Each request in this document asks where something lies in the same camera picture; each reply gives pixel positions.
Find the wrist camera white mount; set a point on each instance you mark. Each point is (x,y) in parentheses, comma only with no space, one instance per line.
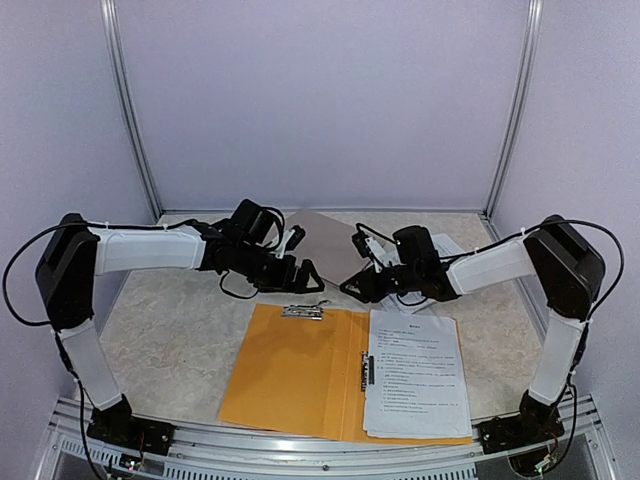
(291,239)
(370,244)

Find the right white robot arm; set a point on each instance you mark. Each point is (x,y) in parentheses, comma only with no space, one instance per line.
(568,268)

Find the orange folder edge clip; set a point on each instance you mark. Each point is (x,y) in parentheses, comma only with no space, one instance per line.
(314,312)

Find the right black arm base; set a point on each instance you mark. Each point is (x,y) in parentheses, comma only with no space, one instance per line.
(520,430)

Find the left aluminium frame post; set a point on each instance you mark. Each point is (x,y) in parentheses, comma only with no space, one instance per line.
(115,48)

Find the orange folder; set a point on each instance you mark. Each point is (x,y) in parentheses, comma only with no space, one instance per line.
(303,377)

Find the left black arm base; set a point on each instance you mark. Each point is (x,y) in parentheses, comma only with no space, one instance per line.
(130,432)

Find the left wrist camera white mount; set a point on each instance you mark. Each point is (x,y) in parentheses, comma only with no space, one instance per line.
(291,239)

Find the aluminium frame post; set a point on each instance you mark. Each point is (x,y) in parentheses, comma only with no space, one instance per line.
(115,48)
(517,106)

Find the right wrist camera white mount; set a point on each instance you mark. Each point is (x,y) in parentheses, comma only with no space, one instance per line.
(370,244)

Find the pink-brown file folder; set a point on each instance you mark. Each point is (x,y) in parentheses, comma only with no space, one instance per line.
(328,244)

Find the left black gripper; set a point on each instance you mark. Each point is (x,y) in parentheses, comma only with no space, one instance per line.
(285,284)

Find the right aluminium frame post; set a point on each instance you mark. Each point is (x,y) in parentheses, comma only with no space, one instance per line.
(517,106)

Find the orange folder centre clip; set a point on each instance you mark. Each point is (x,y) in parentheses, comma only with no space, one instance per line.
(367,375)

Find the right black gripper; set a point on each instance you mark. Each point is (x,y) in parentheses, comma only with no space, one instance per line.
(370,292)

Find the white printed sheet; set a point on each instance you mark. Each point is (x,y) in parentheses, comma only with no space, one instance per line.
(416,388)

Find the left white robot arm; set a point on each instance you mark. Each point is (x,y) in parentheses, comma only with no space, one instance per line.
(253,242)

